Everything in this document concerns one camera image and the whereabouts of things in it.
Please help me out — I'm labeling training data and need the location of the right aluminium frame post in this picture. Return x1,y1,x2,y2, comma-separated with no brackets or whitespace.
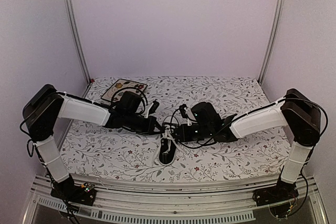
258,0,285,86

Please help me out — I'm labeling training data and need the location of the left aluminium frame post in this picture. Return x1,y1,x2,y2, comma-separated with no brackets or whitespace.
64,0,91,84

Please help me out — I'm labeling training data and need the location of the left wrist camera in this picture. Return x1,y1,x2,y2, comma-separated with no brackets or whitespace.
144,100,160,118

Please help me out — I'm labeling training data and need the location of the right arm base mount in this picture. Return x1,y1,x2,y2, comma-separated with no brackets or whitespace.
252,180,308,219

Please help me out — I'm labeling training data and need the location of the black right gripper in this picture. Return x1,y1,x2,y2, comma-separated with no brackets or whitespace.
173,124,213,142

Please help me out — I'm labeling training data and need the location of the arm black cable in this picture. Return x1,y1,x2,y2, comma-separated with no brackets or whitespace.
162,108,237,149
111,85,149,114

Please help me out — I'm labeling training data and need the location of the aluminium frame post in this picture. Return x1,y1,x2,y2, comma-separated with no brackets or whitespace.
64,0,91,84
258,0,285,86

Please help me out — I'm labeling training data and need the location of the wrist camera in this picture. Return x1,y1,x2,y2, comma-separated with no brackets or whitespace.
144,100,160,118
179,104,192,126

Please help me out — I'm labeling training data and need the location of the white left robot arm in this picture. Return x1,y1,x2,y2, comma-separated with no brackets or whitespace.
19,84,163,200

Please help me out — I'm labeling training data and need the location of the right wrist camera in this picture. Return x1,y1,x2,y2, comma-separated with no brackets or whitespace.
179,104,192,126

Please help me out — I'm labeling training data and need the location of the floral patterned table mat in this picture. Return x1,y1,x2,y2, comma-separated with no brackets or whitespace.
60,77,290,183

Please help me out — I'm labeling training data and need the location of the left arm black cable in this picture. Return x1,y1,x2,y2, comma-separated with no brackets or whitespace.
111,85,149,114

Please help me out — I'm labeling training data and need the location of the aluminium front rail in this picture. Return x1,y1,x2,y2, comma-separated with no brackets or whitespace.
23,175,329,223

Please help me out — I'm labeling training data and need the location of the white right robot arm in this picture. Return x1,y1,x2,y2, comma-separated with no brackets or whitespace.
163,89,329,201

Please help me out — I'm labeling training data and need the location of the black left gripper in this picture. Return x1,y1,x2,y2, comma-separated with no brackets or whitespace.
124,111,164,135

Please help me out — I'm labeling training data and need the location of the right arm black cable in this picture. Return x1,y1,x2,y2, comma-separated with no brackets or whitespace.
162,108,237,149

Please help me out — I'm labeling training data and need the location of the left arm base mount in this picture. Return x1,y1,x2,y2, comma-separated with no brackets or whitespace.
50,181,97,206

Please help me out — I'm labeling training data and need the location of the black canvas sneaker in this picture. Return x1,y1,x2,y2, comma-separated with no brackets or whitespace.
159,125,176,166

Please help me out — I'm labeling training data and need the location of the square floral ceramic plate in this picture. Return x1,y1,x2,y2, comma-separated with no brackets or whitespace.
101,79,148,102

